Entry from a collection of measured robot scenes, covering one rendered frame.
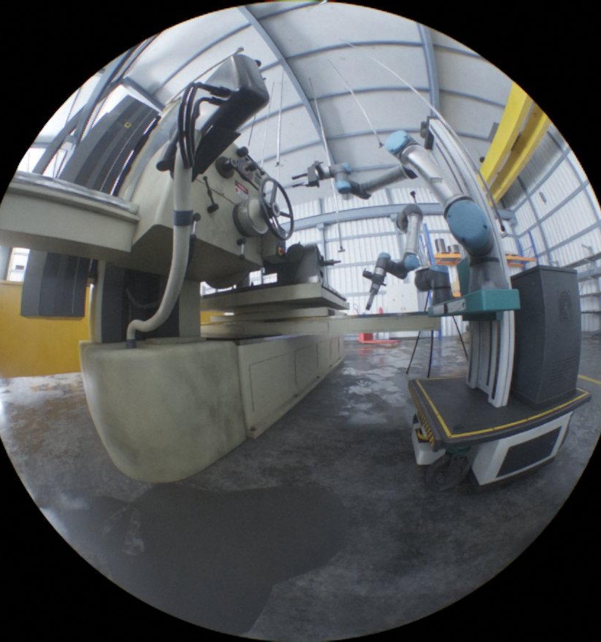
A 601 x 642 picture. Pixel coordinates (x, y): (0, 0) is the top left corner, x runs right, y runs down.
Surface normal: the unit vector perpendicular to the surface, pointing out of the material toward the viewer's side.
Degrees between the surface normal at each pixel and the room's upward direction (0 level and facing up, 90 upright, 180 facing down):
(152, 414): 90
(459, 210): 97
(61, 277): 90
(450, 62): 169
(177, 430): 90
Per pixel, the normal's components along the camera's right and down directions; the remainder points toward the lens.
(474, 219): -0.85, 0.15
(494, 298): -0.38, -0.01
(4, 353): 0.92, -0.04
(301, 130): -0.04, 0.98
